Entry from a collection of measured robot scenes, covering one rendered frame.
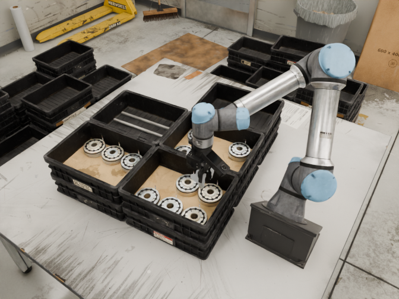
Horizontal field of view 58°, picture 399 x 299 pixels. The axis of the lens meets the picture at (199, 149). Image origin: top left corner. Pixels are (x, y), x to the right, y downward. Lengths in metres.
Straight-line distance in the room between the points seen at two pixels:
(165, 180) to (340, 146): 0.98
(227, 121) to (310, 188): 0.36
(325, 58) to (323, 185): 0.42
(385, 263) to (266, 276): 1.21
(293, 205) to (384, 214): 1.46
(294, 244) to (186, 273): 0.43
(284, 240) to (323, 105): 0.53
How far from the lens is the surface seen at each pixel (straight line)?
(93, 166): 1.73
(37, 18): 4.99
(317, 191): 1.30
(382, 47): 4.06
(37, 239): 1.71
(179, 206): 1.47
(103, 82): 3.17
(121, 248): 1.58
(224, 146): 1.77
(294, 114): 2.24
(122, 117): 1.99
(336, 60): 1.29
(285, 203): 1.43
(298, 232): 1.40
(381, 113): 3.74
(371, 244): 2.63
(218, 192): 1.52
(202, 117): 1.18
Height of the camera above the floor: 2.01
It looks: 43 degrees down
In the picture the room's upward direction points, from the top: straight up
